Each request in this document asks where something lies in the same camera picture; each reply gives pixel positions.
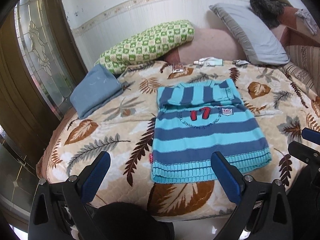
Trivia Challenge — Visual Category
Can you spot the grey white garment on headboard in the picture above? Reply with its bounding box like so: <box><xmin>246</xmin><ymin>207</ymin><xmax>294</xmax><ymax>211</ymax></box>
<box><xmin>295</xmin><ymin>9</ymin><xmax>318</xmax><ymax>36</ymax></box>

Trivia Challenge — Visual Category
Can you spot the folded blue cloth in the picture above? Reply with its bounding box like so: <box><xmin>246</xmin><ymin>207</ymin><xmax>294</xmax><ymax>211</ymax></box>
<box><xmin>70</xmin><ymin>64</ymin><xmax>123</xmax><ymax>119</ymax></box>

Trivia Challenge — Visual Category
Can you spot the dark fuzzy cushion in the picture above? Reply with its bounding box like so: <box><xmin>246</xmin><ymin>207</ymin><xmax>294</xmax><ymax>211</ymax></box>
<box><xmin>249</xmin><ymin>0</ymin><xmax>291</xmax><ymax>29</ymax></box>

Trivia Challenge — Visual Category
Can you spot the grey blue pillow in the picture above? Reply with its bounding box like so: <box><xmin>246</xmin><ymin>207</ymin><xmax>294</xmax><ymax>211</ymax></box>
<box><xmin>209</xmin><ymin>3</ymin><xmax>290</xmax><ymax>66</ymax></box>

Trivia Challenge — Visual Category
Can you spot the pink quilted bolster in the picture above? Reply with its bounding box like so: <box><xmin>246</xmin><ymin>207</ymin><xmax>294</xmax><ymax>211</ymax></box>
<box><xmin>163</xmin><ymin>29</ymin><xmax>247</xmax><ymax>64</ymax></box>

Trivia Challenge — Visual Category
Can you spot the small red white packet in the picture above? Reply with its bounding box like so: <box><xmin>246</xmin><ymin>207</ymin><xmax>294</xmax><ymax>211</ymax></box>
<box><xmin>172</xmin><ymin>63</ymin><xmax>184</xmax><ymax>73</ymax></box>

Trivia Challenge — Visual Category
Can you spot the striped brown blanket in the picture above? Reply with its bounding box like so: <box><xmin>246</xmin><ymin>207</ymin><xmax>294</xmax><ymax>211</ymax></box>
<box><xmin>280</xmin><ymin>45</ymin><xmax>319</xmax><ymax>101</ymax></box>

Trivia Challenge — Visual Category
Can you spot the brown wooden glass door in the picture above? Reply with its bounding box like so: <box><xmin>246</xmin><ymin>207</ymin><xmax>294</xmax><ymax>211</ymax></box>
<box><xmin>1</xmin><ymin>0</ymin><xmax>87</xmax><ymax>169</ymax></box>

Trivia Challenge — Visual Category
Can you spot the blue striped knit sweater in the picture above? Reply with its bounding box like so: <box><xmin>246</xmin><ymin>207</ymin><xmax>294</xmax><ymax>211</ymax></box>
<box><xmin>151</xmin><ymin>79</ymin><xmax>272</xmax><ymax>184</ymax></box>

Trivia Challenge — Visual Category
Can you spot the pink brown headboard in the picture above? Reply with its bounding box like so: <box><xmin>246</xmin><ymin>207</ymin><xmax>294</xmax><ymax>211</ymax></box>
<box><xmin>271</xmin><ymin>6</ymin><xmax>319</xmax><ymax>47</ymax></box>

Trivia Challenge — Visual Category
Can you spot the green checkered pillow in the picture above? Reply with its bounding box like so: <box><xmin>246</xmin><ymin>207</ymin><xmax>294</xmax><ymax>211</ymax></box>
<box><xmin>96</xmin><ymin>20</ymin><xmax>195</xmax><ymax>74</ymax></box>

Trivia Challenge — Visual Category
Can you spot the small grey cloth piece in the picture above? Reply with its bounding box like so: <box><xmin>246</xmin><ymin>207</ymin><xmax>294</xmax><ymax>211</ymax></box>
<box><xmin>232</xmin><ymin>60</ymin><xmax>249</xmax><ymax>67</ymax></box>

